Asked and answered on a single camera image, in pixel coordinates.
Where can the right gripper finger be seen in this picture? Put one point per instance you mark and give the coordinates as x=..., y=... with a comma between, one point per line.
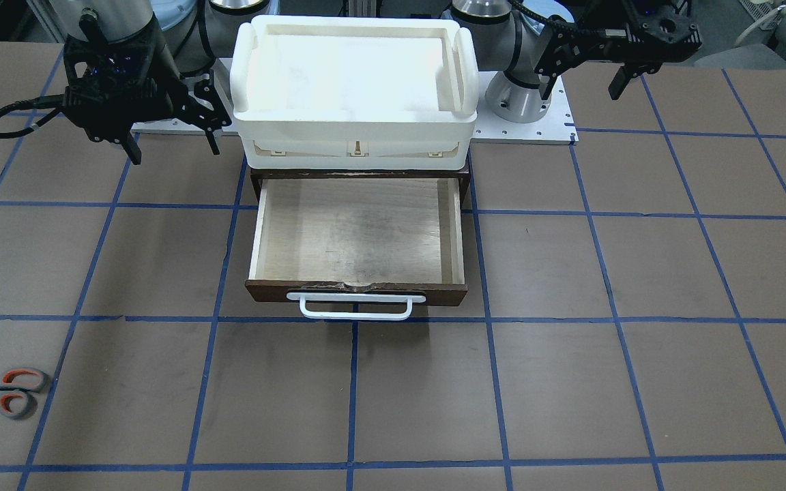
x=203, y=108
x=131, y=147

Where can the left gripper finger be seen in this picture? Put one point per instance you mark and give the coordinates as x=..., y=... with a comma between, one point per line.
x=558, y=52
x=624, y=74

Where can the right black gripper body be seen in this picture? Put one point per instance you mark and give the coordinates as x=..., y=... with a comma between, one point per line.
x=157, y=76

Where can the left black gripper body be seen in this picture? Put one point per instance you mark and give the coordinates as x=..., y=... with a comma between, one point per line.
x=587, y=35

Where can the wooden drawer with white handle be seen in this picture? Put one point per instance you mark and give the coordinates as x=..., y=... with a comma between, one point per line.
x=395, y=241

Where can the orange grey scissors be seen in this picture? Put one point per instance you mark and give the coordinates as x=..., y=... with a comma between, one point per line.
x=17, y=389

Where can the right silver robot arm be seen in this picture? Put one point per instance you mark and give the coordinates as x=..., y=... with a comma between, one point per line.
x=119, y=20

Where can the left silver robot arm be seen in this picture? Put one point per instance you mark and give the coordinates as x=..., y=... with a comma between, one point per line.
x=528, y=51

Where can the white plastic tray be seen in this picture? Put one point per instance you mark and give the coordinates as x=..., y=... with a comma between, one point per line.
x=312, y=93

